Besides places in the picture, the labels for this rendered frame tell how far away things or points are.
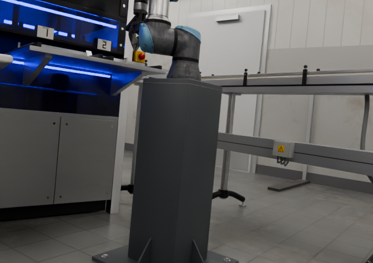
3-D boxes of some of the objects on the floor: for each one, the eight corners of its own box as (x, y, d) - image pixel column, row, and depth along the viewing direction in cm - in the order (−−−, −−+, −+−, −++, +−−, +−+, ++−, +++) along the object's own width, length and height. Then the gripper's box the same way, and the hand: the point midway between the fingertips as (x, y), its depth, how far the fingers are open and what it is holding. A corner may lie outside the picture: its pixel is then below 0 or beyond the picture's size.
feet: (191, 210, 252) (193, 190, 252) (241, 204, 284) (242, 186, 283) (199, 213, 246) (201, 192, 246) (248, 207, 277) (250, 188, 277)
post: (105, 211, 230) (134, -123, 227) (114, 210, 234) (142, -119, 230) (110, 213, 225) (140, -128, 222) (118, 213, 229) (148, -123, 225)
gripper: (137, 8, 193) (134, 48, 193) (151, 12, 198) (148, 51, 199) (129, 11, 200) (126, 49, 200) (143, 15, 205) (140, 52, 206)
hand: (134, 49), depth 202 cm, fingers closed
